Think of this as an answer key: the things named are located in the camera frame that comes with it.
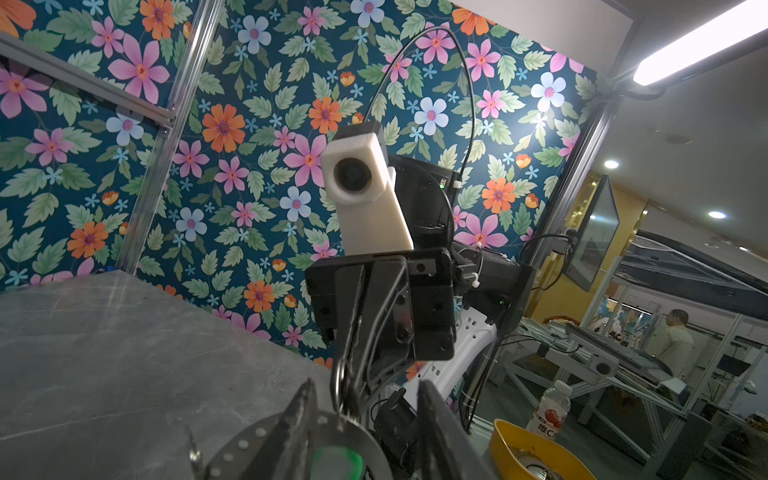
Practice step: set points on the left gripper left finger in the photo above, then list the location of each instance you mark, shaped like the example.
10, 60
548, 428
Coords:
287, 451

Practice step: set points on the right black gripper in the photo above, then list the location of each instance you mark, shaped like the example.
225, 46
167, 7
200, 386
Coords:
384, 310

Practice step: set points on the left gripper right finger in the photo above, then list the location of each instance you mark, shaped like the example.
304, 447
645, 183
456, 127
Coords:
443, 448

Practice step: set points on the metal keyring with red handle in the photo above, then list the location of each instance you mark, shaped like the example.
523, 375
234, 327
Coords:
320, 446

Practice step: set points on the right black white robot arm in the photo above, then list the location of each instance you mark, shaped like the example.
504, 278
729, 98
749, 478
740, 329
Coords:
490, 290

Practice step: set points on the plastic bottle red label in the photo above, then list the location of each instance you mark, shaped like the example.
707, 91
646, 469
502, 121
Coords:
550, 414

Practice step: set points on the yellow bowl outside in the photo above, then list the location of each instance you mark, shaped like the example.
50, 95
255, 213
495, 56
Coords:
517, 453

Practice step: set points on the black monitor outside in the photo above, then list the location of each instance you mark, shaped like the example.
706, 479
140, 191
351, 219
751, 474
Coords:
594, 236

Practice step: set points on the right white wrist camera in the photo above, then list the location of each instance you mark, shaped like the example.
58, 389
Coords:
360, 182

